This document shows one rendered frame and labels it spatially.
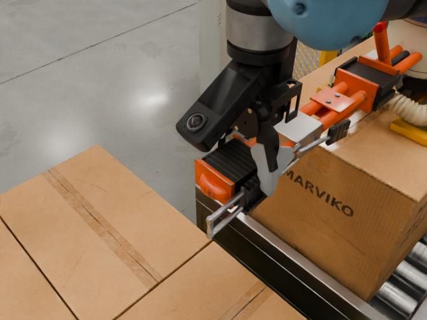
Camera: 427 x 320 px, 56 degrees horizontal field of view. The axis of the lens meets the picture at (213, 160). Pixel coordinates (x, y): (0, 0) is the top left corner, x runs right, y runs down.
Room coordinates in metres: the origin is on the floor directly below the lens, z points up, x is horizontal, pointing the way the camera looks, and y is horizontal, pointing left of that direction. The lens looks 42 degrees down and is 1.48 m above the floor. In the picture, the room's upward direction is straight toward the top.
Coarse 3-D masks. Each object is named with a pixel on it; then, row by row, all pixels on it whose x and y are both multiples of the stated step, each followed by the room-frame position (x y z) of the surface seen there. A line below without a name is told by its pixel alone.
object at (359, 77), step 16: (352, 64) 0.70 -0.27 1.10; (368, 64) 0.70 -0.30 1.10; (384, 64) 0.68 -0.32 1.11; (336, 80) 0.66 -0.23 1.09; (352, 80) 0.63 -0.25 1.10; (368, 80) 0.62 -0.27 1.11; (384, 80) 0.64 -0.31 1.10; (368, 96) 0.61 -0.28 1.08; (384, 96) 0.63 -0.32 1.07; (368, 112) 0.60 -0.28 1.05
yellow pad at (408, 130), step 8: (424, 96) 0.78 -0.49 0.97; (424, 104) 0.74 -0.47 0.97; (400, 120) 0.69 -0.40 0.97; (392, 128) 0.68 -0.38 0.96; (400, 128) 0.67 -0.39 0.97; (408, 128) 0.66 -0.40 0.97; (416, 128) 0.66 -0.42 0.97; (424, 128) 0.65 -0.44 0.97; (408, 136) 0.65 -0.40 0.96; (416, 136) 0.64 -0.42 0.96; (424, 136) 0.64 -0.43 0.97; (424, 144) 0.62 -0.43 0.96
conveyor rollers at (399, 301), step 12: (420, 252) 0.65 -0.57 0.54; (408, 264) 0.61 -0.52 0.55; (396, 276) 0.59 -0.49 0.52; (408, 276) 0.58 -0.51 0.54; (420, 276) 0.57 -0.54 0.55; (384, 288) 0.54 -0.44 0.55; (396, 288) 0.54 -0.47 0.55; (420, 288) 0.55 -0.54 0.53; (384, 300) 0.52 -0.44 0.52; (396, 300) 0.51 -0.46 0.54; (408, 300) 0.50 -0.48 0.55; (408, 312) 0.48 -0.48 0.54
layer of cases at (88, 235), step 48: (48, 192) 0.87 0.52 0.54; (96, 192) 0.87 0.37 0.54; (144, 192) 0.87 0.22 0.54; (0, 240) 0.69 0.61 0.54; (48, 240) 0.69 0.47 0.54; (96, 240) 0.69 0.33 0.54; (144, 240) 0.69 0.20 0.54; (192, 240) 0.69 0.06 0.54; (0, 288) 0.54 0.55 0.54; (48, 288) 0.54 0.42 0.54; (96, 288) 0.54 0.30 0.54; (144, 288) 0.54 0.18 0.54; (192, 288) 0.54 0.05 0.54; (240, 288) 0.54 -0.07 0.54
